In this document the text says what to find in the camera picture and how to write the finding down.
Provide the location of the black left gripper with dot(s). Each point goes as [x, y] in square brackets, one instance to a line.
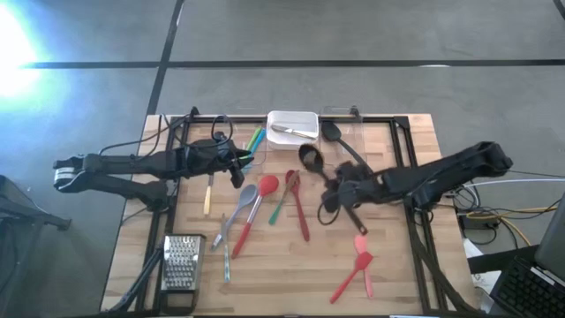
[207, 159]

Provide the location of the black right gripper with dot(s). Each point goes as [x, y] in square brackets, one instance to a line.
[362, 187]

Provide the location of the grey silicone spoon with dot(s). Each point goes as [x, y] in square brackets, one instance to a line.
[248, 194]

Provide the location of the blue silicone spatula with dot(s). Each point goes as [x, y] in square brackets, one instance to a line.
[259, 141]

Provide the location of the green silicone spatula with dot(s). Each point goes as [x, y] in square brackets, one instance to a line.
[253, 138]

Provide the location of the red spoon with metal stem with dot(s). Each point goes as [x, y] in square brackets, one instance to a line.
[268, 185]

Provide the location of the black plastic spoon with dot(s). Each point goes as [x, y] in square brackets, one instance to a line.
[311, 161]

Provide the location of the red slotted silicone spoon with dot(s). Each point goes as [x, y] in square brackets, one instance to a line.
[301, 221]

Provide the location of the red silicone spatula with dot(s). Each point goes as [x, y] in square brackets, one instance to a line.
[363, 261]

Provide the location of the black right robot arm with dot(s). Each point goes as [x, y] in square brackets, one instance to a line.
[441, 174]

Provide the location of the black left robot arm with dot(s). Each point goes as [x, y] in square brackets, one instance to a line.
[132, 163]

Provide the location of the clear plastic bin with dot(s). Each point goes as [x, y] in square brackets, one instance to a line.
[353, 132]
[234, 146]

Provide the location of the white plastic tray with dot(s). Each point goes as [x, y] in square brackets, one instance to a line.
[282, 142]

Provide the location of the metal box grater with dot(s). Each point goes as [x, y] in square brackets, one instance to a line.
[181, 262]

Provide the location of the black power box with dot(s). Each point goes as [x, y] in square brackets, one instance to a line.
[474, 222]

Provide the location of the white paper sheet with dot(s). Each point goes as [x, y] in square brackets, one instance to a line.
[485, 282]

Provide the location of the black laptop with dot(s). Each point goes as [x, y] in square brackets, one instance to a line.
[525, 287]

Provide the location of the black metal stand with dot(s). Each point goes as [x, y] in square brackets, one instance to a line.
[26, 212]

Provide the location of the black aluminium table frame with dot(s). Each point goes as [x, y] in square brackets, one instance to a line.
[379, 118]

